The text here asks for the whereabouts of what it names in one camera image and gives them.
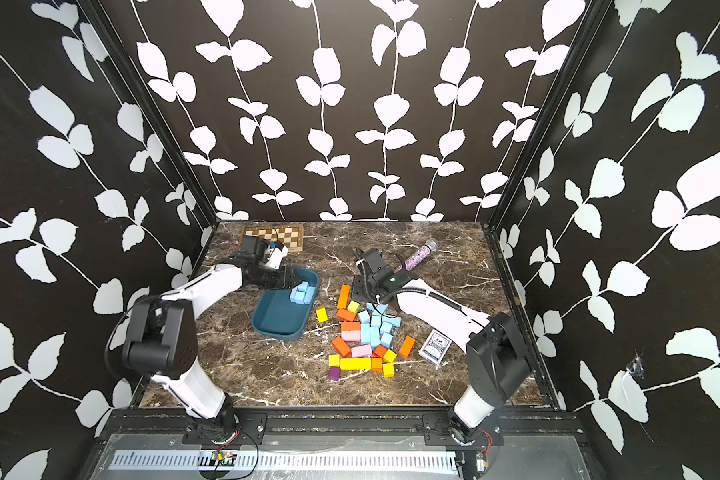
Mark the dark teal plastic tray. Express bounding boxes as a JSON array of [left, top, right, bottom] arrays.
[[251, 268, 320, 342]]

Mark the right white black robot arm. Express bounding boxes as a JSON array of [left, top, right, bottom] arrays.
[[352, 248, 532, 437]]

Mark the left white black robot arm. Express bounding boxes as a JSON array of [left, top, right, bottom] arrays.
[[120, 236, 301, 428]]

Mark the long orange block upper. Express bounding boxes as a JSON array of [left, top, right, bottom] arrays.
[[337, 285, 351, 309]]

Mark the purple glitter microphone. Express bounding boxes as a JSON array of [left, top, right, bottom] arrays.
[[404, 238, 438, 271]]

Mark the wooden chess board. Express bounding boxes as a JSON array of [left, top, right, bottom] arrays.
[[242, 224, 304, 252]]

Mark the small yellow block left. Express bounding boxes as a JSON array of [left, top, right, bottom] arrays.
[[315, 307, 328, 324]]

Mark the orange red block lower left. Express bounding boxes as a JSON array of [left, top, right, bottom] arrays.
[[331, 337, 351, 358]]

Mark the orange block right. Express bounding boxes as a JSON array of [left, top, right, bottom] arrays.
[[398, 336, 415, 358]]

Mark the long yellow block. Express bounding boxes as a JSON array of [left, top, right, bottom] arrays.
[[339, 358, 373, 371]]

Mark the blue playing card deck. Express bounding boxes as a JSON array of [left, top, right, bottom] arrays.
[[419, 329, 452, 368]]

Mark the purple cube block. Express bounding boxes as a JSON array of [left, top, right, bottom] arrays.
[[328, 367, 341, 381]]

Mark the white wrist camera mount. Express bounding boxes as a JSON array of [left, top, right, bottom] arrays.
[[265, 241, 289, 270]]

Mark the black front rail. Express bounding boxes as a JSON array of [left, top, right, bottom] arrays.
[[113, 406, 583, 448]]

